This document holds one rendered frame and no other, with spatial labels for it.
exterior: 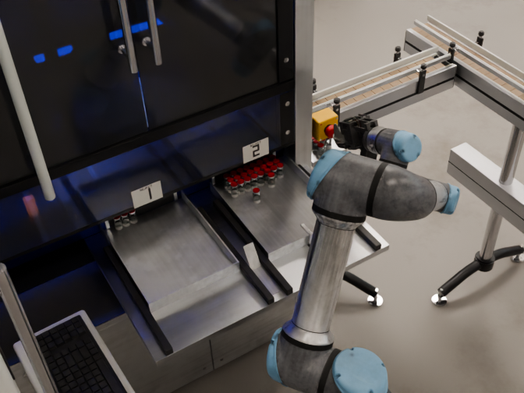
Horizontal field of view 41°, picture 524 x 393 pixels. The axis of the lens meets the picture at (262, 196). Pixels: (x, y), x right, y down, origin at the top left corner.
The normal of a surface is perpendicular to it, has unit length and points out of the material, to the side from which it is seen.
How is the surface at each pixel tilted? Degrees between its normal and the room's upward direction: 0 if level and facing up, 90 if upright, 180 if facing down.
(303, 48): 90
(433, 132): 0
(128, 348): 90
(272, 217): 0
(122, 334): 90
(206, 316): 0
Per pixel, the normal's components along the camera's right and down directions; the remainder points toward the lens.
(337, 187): -0.40, 0.13
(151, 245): -0.04, -0.73
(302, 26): 0.51, 0.57
